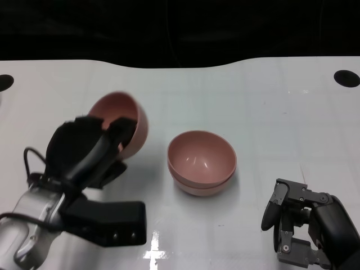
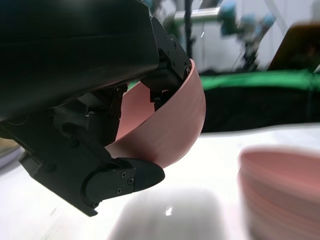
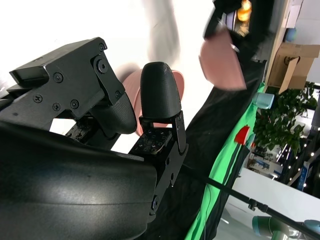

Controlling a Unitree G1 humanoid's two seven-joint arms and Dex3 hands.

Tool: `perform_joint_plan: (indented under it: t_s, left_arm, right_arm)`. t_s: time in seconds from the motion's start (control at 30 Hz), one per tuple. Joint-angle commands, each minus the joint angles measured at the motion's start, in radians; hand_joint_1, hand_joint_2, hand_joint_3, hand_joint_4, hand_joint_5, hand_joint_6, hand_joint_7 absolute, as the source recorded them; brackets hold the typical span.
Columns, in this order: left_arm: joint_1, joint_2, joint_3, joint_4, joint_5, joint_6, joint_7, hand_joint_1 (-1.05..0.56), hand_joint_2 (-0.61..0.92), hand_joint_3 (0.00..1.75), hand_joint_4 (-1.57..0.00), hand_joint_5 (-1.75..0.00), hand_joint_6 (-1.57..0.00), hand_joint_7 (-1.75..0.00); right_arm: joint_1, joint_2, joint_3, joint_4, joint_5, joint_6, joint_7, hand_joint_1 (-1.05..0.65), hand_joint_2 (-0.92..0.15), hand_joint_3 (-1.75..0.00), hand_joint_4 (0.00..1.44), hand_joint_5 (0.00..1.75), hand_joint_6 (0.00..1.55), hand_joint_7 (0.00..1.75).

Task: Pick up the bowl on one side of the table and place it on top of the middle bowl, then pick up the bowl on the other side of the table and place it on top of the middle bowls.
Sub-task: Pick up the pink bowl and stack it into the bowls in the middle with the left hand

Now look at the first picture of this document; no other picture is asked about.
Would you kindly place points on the pink plastic bowl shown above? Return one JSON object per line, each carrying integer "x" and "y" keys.
{"x": 118, "y": 105}
{"x": 199, "y": 191}
{"x": 199, "y": 157}

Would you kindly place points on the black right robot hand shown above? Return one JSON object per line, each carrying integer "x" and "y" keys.
{"x": 332, "y": 225}

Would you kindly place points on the black backdrop cloth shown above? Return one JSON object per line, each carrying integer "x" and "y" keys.
{"x": 180, "y": 28}

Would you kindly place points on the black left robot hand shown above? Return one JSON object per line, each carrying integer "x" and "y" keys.
{"x": 73, "y": 149}

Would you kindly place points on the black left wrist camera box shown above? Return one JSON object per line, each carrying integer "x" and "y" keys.
{"x": 112, "y": 222}

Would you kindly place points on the black round table grommet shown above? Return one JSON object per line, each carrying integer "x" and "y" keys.
{"x": 347, "y": 78}
{"x": 5, "y": 82}

